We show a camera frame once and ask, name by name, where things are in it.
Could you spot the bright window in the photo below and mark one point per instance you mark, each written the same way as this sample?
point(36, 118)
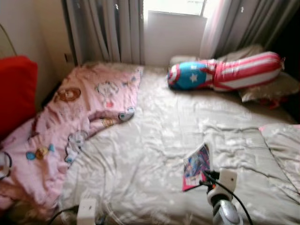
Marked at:
point(173, 5)

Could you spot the grey curtain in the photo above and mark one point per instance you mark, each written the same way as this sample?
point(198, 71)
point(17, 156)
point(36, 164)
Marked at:
point(108, 28)
point(248, 23)

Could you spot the red fabric cushion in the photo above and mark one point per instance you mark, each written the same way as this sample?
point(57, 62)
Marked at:
point(16, 93)

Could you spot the bed with grey floral sheet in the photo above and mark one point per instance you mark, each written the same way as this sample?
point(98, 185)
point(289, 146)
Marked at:
point(150, 140)

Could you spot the grey floral folded quilt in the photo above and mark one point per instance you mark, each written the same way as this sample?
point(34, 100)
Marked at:
point(283, 145)

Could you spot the red white blue bolster pillow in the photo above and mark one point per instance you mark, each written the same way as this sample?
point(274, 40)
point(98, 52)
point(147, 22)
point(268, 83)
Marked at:
point(243, 70)

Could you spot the pink cartoon print blanket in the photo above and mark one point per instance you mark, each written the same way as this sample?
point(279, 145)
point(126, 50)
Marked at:
point(70, 112)

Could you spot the colourful comic magazine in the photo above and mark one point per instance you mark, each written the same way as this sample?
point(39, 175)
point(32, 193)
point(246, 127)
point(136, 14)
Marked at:
point(197, 164)

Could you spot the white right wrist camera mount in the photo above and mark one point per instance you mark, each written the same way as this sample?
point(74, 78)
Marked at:
point(228, 179)

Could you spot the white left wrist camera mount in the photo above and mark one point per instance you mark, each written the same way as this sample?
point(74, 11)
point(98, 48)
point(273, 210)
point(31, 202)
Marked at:
point(86, 211)

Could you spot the grey floral pillow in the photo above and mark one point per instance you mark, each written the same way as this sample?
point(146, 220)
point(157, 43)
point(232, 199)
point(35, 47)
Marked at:
point(272, 89)

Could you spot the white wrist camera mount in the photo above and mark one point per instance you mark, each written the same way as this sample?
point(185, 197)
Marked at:
point(86, 211)
point(228, 179)

